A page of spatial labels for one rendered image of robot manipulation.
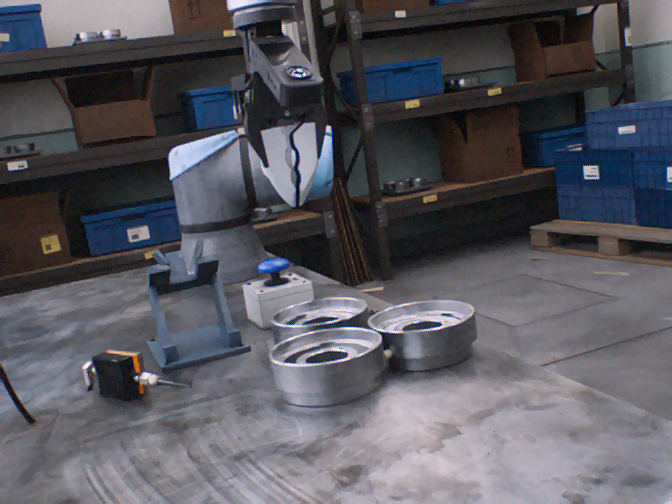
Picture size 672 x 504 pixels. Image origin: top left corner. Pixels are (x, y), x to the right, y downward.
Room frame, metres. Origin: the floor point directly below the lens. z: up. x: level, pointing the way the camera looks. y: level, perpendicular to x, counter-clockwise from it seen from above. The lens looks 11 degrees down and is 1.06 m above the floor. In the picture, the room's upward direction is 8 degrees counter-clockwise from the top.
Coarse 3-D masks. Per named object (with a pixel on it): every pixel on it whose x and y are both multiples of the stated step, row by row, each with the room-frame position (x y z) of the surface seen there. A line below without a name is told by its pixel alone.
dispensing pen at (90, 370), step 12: (96, 360) 0.77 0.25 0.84; (108, 360) 0.76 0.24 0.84; (120, 360) 0.75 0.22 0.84; (132, 360) 0.76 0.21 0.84; (84, 372) 0.80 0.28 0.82; (96, 372) 0.78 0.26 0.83; (108, 372) 0.76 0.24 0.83; (120, 372) 0.75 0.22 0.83; (132, 372) 0.76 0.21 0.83; (144, 372) 0.75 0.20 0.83; (108, 384) 0.77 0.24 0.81; (120, 384) 0.75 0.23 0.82; (132, 384) 0.76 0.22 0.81; (144, 384) 0.74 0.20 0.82; (156, 384) 0.73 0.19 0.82; (168, 384) 0.72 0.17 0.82; (180, 384) 0.71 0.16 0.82; (108, 396) 0.77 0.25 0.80; (120, 396) 0.75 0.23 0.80; (132, 396) 0.75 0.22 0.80
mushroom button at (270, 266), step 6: (264, 264) 0.97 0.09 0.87; (270, 264) 0.97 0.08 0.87; (276, 264) 0.97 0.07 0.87; (282, 264) 0.97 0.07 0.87; (288, 264) 0.98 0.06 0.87; (258, 270) 0.98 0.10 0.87; (264, 270) 0.97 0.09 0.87; (270, 270) 0.96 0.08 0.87; (276, 270) 0.96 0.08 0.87; (282, 270) 0.97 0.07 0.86; (270, 276) 0.98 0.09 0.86; (276, 276) 0.98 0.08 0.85
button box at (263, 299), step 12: (288, 276) 1.01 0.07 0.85; (252, 288) 0.97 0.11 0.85; (264, 288) 0.96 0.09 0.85; (276, 288) 0.95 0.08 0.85; (288, 288) 0.95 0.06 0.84; (300, 288) 0.96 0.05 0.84; (312, 288) 0.96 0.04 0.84; (252, 300) 0.97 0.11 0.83; (264, 300) 0.94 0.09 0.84; (276, 300) 0.95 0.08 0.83; (288, 300) 0.95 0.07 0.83; (300, 300) 0.96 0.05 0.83; (252, 312) 0.98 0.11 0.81; (264, 312) 0.94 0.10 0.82; (264, 324) 0.94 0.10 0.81
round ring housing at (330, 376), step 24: (312, 336) 0.75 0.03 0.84; (336, 336) 0.75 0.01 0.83; (360, 336) 0.74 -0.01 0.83; (312, 360) 0.72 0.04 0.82; (336, 360) 0.66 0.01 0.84; (360, 360) 0.66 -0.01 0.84; (384, 360) 0.70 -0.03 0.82; (288, 384) 0.67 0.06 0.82; (312, 384) 0.66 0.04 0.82; (336, 384) 0.65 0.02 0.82; (360, 384) 0.66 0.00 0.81
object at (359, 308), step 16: (304, 304) 0.88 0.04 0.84; (320, 304) 0.88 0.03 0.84; (336, 304) 0.88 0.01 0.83; (352, 304) 0.86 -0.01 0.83; (272, 320) 0.82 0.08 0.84; (288, 320) 0.85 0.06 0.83; (304, 320) 0.84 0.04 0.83; (320, 320) 0.85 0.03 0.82; (336, 320) 0.78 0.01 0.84; (352, 320) 0.79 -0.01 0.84; (288, 336) 0.79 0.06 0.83
